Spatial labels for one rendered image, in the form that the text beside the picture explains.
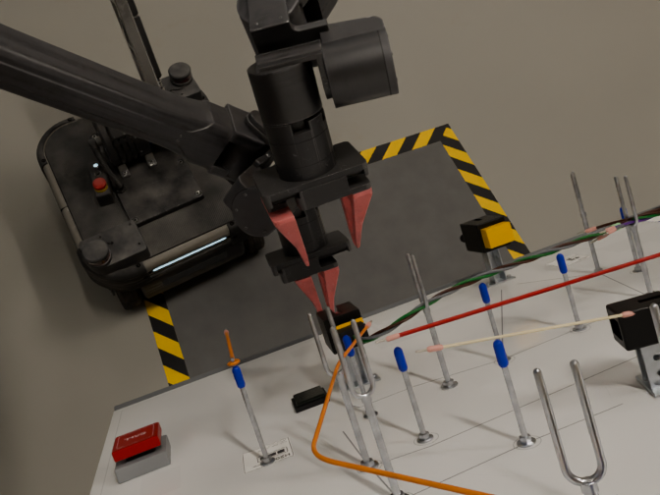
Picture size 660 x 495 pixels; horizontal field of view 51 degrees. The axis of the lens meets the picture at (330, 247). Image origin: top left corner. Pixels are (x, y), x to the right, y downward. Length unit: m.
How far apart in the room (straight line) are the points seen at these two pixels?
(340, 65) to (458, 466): 0.34
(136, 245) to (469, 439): 1.43
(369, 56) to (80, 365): 1.65
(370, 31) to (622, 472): 0.40
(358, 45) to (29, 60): 0.33
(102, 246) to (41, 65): 1.17
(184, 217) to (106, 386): 0.52
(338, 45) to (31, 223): 1.89
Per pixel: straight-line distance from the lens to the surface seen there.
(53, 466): 2.05
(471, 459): 0.58
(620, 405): 0.61
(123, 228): 1.96
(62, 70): 0.76
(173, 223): 1.98
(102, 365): 2.10
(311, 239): 0.84
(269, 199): 0.63
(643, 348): 0.61
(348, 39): 0.62
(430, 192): 2.31
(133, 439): 0.80
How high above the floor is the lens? 1.86
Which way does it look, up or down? 59 degrees down
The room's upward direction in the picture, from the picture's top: straight up
